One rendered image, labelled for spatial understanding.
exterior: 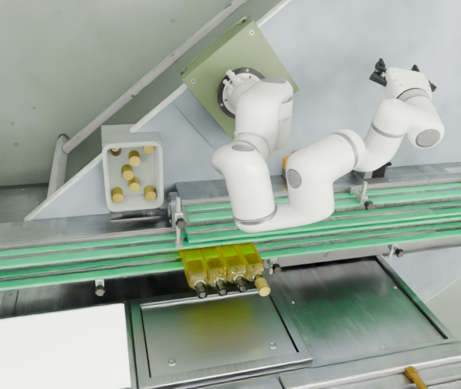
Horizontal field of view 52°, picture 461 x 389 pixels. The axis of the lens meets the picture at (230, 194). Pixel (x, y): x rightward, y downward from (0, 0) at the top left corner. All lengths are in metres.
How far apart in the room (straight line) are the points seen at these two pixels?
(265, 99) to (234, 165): 0.22
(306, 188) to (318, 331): 0.72
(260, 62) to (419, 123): 0.53
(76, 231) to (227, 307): 0.52
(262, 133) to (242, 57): 0.41
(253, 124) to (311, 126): 0.64
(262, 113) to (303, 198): 0.22
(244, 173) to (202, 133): 0.68
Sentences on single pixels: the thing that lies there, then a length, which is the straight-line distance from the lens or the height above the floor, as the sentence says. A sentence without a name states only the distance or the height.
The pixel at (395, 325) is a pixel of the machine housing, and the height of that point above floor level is 1.22.
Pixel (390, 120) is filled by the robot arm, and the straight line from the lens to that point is 1.03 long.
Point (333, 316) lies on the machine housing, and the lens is 1.57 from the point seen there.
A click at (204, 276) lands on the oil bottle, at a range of 1.37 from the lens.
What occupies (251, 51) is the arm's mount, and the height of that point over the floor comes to 0.84.
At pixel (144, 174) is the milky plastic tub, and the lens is 1.52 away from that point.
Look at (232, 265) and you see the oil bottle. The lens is 1.39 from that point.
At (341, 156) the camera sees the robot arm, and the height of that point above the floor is 1.41.
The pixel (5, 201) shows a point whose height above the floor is 0.21.
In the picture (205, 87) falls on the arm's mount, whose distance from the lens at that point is 1.38.
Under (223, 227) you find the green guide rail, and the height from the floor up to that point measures 0.91.
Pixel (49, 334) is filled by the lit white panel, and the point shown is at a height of 1.08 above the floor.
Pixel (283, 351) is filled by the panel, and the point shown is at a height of 1.27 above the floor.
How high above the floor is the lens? 2.14
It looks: 58 degrees down
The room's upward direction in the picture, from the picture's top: 152 degrees clockwise
